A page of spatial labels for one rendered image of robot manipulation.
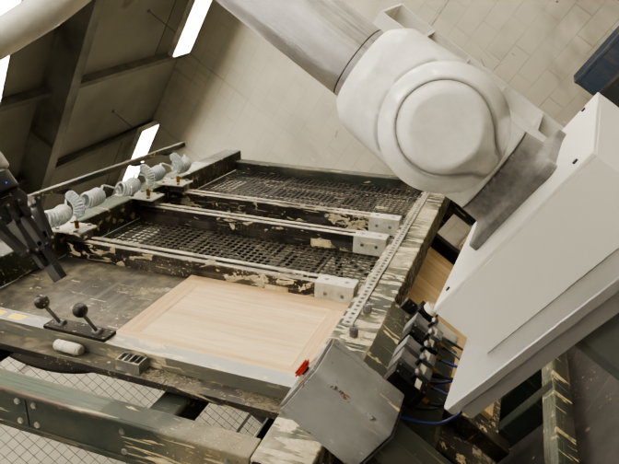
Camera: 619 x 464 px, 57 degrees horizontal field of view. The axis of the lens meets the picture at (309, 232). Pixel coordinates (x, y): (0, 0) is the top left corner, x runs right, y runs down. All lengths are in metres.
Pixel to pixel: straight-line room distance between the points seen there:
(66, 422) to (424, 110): 1.05
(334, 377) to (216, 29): 6.81
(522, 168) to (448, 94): 0.28
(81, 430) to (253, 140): 6.55
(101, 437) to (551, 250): 0.99
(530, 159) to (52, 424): 1.12
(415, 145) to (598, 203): 0.26
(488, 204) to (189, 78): 7.24
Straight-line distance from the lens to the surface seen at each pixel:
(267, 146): 7.63
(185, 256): 2.00
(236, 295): 1.83
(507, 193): 0.90
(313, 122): 7.22
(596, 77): 5.37
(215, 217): 2.38
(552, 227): 0.81
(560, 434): 1.99
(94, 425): 1.37
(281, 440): 1.21
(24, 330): 1.78
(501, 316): 0.88
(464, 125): 0.66
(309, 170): 3.19
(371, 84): 0.71
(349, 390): 1.02
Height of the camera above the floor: 1.01
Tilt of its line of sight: 4 degrees up
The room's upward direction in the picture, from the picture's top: 51 degrees counter-clockwise
